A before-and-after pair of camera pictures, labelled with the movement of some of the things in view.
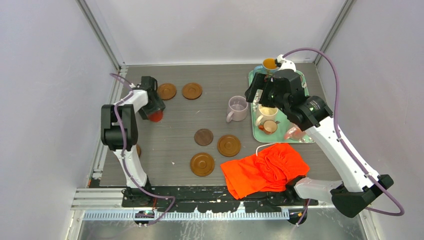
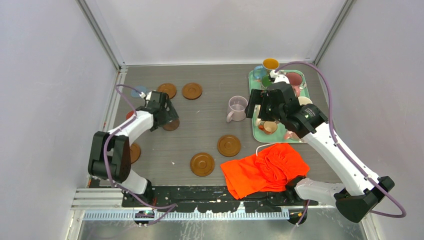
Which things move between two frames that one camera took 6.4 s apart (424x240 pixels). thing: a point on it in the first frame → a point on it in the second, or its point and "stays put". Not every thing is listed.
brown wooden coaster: x=166 y=91 stays put
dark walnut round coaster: x=203 y=137 → x=172 y=125
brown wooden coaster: x=192 y=91 stays put
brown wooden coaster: x=229 y=145 stays put
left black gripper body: x=153 y=106 → x=168 y=116
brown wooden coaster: x=201 y=164 stays put
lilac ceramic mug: x=237 y=108 stays put
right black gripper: x=259 y=82 → x=256 y=97
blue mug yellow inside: x=268 y=66 stays put
